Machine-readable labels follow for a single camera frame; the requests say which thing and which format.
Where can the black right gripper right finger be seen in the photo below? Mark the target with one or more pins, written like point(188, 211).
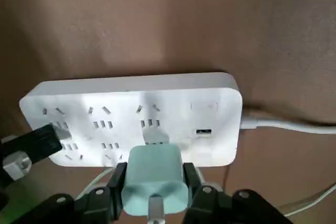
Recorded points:
point(191, 179)

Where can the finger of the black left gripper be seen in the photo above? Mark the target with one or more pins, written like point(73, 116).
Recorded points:
point(39, 142)

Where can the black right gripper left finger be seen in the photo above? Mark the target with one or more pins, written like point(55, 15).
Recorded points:
point(116, 182)

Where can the teal phone charger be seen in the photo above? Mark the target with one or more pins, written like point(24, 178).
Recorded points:
point(153, 166)

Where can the white power strip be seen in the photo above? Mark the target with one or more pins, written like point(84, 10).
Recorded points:
point(170, 95)

